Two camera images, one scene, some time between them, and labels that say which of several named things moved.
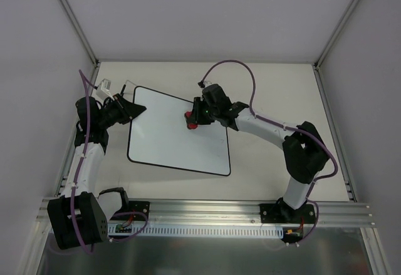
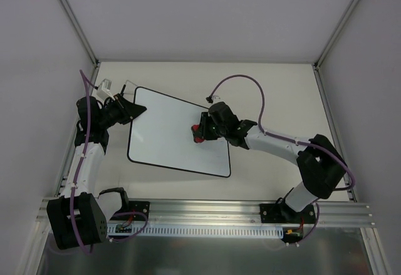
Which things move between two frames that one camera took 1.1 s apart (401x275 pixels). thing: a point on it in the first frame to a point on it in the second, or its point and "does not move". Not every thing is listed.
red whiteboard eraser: [190, 121] to [198, 136]
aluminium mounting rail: [234, 212] does not move
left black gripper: [122, 109] does not move
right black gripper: [197, 116] to [202, 128]
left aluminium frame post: [73, 17] does not move
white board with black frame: [160, 136] does not move
